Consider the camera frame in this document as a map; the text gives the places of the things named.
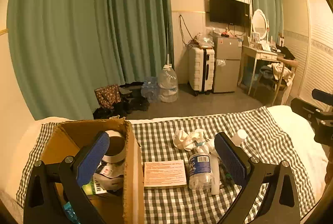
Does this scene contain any teal blister pill pack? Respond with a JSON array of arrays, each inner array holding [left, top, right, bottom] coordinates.
[[63, 202, 80, 224]]

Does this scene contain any small white cap bottle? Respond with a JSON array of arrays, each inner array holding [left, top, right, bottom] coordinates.
[[231, 129, 248, 147]]

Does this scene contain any clear plastic water bottle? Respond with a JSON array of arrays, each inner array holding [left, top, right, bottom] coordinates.
[[189, 153, 211, 190]]

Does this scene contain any green printed box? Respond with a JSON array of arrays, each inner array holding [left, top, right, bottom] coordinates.
[[82, 176, 107, 195]]

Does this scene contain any white cloth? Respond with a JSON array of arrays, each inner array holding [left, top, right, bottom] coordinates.
[[173, 129, 205, 151]]

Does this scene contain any orange printed booklet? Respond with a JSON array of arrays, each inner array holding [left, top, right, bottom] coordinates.
[[144, 160, 187, 188]]

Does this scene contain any white tape roll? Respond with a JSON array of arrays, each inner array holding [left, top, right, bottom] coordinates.
[[102, 130, 126, 164]]

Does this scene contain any wooden chair with clothes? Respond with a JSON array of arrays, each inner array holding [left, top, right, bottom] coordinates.
[[257, 56, 299, 106]]

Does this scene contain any green checkered cloth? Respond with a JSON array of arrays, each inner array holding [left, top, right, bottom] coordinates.
[[16, 107, 316, 223]]

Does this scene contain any white dressing table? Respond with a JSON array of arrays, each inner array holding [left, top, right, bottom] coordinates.
[[237, 38, 286, 95]]

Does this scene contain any brown cardboard box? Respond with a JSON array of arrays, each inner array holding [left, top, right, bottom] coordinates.
[[41, 119, 144, 223]]

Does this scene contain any oval white vanity mirror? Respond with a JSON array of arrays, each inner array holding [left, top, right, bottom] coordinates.
[[251, 9, 269, 41]]

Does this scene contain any silver mini fridge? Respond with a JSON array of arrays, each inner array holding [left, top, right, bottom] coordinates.
[[213, 37, 242, 93]]

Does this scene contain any white hard suitcase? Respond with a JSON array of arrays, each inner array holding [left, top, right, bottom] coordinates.
[[189, 47, 215, 96]]

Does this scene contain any large clear water jug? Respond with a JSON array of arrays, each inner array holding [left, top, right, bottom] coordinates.
[[158, 64, 178, 103]]

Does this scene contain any brown patterned bag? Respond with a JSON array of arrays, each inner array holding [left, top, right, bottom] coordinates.
[[94, 84, 121, 109]]

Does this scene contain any crushed blue water jug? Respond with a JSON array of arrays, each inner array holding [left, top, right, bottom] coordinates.
[[141, 77, 159, 103]]

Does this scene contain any black clothes pile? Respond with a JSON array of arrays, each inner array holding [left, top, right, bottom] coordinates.
[[93, 86, 150, 119]]

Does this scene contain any large green curtain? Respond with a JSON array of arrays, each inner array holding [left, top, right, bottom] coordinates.
[[7, 0, 174, 120]]

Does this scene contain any black wall television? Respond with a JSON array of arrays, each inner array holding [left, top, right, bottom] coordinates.
[[209, 0, 250, 28]]

